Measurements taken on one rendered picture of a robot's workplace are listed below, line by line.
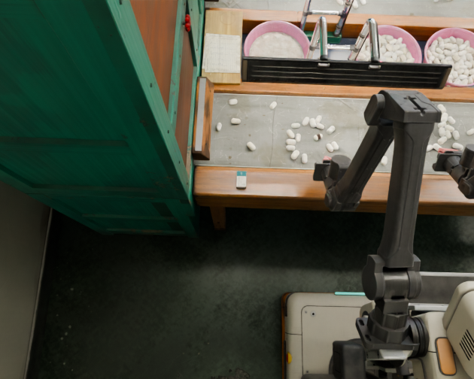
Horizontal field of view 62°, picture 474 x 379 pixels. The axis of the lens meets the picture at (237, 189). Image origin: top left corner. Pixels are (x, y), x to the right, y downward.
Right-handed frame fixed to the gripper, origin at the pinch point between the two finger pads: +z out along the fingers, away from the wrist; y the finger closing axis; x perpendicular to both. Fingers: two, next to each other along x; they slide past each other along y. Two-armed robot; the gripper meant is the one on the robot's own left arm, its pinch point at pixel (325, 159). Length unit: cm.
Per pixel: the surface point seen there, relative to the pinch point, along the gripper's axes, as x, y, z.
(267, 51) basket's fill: -22, 19, 46
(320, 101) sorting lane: -8.8, -1.6, 29.5
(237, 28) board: -30, 32, 50
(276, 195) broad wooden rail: 14.1, 15.6, -2.4
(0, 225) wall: 39, 125, 5
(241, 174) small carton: 8.2, 28.5, 1.5
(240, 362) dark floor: 115, 25, -4
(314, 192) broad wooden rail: 13.3, 1.9, -1.4
